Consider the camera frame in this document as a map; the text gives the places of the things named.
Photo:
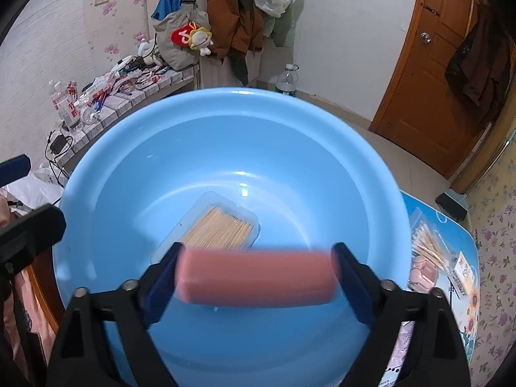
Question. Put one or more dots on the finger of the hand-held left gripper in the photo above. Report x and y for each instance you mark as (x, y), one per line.
(36, 229)
(14, 171)

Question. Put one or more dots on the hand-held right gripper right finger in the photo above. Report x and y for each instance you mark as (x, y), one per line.
(354, 288)

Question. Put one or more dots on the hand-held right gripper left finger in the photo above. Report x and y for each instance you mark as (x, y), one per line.
(161, 288)

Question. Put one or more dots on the clear box of toothpicks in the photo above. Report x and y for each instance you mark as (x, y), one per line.
(219, 225)

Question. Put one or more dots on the clear bag of cotton swabs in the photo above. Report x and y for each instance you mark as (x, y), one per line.
(429, 242)

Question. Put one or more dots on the pink sausage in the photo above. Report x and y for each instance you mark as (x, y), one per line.
(258, 276)

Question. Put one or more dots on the light blue plastic basin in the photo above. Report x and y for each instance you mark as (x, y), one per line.
(201, 149)

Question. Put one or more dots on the grey shoulder bag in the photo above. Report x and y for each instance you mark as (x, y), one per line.
(173, 54)

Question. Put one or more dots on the black power adapter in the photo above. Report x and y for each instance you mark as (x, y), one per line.
(60, 144)

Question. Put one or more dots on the pink plastic box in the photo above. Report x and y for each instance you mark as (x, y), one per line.
(423, 276)

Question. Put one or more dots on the red white snack packet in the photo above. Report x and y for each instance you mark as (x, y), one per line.
(66, 105)

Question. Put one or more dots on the small white carton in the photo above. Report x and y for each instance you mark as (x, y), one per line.
(463, 272)

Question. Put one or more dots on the brown wooden door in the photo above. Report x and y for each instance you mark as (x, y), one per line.
(411, 88)

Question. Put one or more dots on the red pouch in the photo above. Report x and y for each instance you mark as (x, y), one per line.
(181, 35)

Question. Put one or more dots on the large clear water bottle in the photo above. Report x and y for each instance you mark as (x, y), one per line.
(287, 82)

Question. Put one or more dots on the white ribbed radiator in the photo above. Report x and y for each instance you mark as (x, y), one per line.
(219, 74)

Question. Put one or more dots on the white yellow plush toy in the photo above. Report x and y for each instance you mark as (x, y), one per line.
(200, 39)

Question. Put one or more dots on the dark hanging jacket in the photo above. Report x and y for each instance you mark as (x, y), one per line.
(479, 68)

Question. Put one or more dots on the round metal door knob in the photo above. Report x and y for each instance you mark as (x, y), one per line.
(425, 38)

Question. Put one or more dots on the brown hanging jacket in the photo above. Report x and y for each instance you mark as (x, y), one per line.
(232, 16)

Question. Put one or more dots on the pale green garment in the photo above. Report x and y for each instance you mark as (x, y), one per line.
(284, 28)

